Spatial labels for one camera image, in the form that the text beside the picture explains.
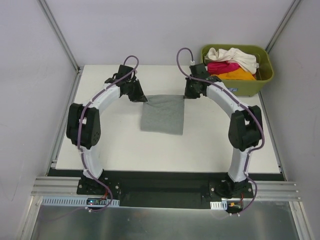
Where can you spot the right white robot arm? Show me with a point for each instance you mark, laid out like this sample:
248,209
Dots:
245,127

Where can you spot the aluminium rail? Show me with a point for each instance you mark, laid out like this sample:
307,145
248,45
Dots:
279,191

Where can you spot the right aluminium frame post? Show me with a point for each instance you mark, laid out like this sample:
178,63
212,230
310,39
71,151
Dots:
283,23

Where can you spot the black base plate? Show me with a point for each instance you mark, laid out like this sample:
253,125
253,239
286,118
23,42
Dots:
179,190

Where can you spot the left white cable duct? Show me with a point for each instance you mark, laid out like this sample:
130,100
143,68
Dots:
64,201

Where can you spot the pink t shirt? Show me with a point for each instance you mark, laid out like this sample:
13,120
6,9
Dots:
217,68

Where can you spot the orange t shirt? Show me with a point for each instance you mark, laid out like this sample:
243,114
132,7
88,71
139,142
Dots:
238,74

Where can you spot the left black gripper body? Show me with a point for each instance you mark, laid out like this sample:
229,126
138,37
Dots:
136,90

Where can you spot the right white cable duct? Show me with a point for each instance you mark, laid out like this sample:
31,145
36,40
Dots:
219,205

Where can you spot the aluminium frame post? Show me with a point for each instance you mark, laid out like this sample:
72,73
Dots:
59,34
283,23

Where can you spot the grey t shirt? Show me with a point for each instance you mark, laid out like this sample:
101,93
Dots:
163,114

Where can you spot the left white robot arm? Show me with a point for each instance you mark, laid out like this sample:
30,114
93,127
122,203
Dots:
84,120

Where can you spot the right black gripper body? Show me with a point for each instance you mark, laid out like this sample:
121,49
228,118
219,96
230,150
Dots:
191,89

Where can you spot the left aluminium frame post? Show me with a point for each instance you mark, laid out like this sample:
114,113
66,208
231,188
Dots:
59,34

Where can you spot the green plastic bin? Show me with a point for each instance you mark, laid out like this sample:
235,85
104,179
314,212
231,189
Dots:
263,75

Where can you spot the white cable duct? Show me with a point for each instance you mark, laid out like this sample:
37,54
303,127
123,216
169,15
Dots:
64,201
219,205

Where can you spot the white t shirt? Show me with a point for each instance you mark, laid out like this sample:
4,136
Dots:
248,62

